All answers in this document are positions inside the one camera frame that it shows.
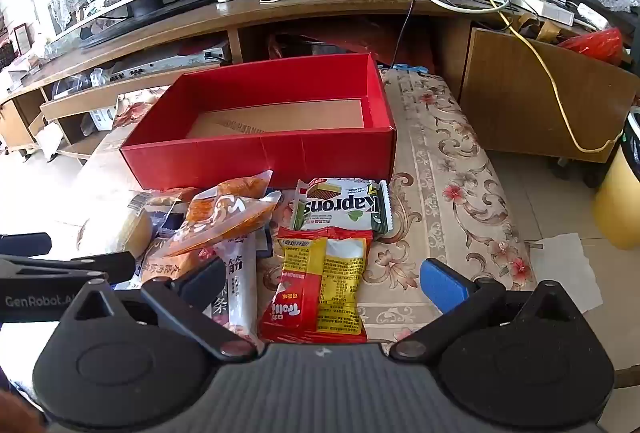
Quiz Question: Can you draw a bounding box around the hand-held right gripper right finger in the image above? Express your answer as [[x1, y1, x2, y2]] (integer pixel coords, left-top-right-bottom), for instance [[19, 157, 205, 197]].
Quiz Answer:
[[390, 258, 591, 360]]

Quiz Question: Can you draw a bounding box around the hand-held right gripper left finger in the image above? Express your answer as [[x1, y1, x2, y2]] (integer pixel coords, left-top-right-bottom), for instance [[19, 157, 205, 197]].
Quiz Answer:
[[59, 257, 257, 361]]

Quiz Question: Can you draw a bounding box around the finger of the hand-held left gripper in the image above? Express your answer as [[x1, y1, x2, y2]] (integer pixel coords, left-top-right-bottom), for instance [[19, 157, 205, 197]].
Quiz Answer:
[[0, 233, 53, 258], [0, 251, 137, 286]]

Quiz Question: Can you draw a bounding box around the long white snack packet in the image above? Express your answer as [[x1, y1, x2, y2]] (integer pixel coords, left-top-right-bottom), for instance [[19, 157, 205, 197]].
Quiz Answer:
[[202, 233, 261, 349]]

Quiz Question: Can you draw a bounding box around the gold snack packet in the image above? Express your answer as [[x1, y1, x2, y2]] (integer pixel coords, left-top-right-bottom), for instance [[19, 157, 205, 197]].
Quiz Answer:
[[135, 238, 201, 286]]

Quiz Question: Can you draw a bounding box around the clear packet with yellow cake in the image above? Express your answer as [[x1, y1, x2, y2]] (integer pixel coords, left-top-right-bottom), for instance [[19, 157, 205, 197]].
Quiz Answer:
[[75, 190, 191, 264]]

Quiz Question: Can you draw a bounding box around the orange snack packet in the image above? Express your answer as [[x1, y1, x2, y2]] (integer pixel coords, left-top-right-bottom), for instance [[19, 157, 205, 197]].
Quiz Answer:
[[167, 170, 282, 259]]

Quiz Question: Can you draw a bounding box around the red and yellow snack packet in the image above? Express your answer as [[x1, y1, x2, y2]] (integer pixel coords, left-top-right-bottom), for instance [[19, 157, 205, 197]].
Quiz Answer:
[[257, 227, 375, 345]]

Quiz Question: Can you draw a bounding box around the green and white wafer packet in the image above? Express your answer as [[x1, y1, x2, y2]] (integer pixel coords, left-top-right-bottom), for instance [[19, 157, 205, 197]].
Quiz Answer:
[[291, 178, 396, 236]]

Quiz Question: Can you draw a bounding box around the red cardboard box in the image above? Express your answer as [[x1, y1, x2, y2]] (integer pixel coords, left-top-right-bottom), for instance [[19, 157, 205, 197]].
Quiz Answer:
[[119, 53, 398, 191]]

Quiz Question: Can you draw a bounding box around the floral tablecloth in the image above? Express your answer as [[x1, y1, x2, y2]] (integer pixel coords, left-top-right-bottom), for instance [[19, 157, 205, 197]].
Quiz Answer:
[[75, 68, 538, 349]]

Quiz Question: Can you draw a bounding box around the white paper sheet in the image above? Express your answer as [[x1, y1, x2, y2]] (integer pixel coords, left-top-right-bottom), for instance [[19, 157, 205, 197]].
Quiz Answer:
[[530, 233, 603, 314]]

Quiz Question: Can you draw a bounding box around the white box with blue print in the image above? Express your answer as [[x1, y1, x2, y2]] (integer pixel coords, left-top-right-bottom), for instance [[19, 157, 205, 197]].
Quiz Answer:
[[90, 108, 118, 131]]

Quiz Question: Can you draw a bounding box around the yellow bin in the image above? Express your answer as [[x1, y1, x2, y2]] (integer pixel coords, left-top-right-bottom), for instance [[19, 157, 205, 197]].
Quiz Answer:
[[592, 113, 640, 250]]

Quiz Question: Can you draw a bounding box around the brown cardboard box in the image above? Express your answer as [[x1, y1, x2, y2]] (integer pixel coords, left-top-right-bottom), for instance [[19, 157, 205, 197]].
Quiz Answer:
[[460, 28, 633, 164]]

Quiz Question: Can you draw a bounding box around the silver media player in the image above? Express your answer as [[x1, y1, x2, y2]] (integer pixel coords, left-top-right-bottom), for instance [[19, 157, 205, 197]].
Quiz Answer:
[[107, 50, 226, 81]]

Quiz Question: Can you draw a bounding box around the red plastic bag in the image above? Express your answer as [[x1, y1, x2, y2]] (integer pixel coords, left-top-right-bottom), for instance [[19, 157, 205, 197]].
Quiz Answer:
[[557, 28, 625, 64]]

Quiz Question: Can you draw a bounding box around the white power strip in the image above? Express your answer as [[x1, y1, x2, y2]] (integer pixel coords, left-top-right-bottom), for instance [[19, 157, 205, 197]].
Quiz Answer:
[[472, 0, 576, 26]]

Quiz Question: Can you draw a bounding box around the wooden television cabinet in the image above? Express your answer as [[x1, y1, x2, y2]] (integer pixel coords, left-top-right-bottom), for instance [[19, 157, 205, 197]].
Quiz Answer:
[[0, 0, 521, 164]]

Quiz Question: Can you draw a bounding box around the yellow cable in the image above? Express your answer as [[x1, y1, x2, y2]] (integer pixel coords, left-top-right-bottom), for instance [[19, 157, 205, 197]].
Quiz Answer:
[[340, 0, 626, 154]]

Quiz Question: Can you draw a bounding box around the black cable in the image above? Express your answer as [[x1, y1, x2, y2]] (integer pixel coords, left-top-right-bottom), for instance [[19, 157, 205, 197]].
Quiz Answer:
[[390, 0, 418, 68]]

